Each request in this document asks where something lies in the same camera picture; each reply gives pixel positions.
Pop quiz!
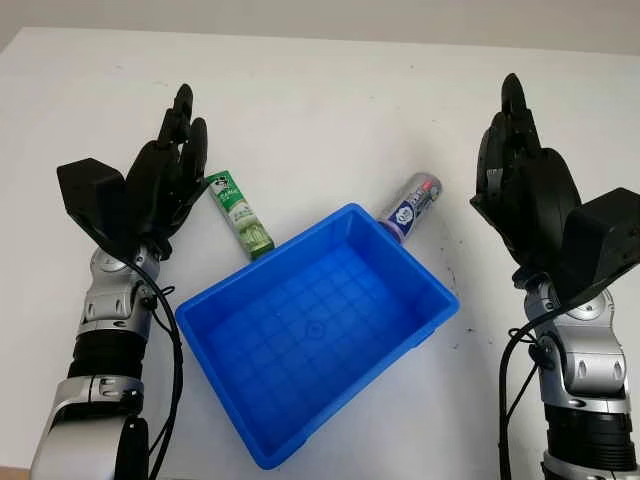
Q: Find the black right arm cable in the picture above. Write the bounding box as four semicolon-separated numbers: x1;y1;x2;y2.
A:
497;279;564;480

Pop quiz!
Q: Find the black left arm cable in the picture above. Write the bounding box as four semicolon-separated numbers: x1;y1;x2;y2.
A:
117;252;185;480

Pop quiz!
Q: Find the purple silver snack can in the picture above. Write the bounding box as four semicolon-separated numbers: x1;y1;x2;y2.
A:
376;172;444;247

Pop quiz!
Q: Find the blue plastic tray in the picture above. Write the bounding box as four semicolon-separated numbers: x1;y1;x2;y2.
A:
175;202;460;471

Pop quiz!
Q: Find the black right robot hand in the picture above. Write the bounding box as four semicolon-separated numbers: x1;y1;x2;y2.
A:
469;72;584;271

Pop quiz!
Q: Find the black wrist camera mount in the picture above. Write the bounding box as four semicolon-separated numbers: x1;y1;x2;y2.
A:
56;157;139;264
547;187;640;307

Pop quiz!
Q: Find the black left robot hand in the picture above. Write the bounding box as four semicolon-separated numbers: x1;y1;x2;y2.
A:
125;83;210;253

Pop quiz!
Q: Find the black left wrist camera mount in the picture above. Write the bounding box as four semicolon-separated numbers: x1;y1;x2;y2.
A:
56;157;139;264

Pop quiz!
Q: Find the green toothpaste box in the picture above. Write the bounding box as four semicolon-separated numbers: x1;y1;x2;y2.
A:
205;170;276;262

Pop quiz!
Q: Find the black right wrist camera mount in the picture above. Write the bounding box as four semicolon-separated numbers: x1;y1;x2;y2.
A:
547;187;640;307

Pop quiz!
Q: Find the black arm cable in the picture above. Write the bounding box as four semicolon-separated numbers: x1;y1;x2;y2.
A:
117;252;185;480
497;279;564;480

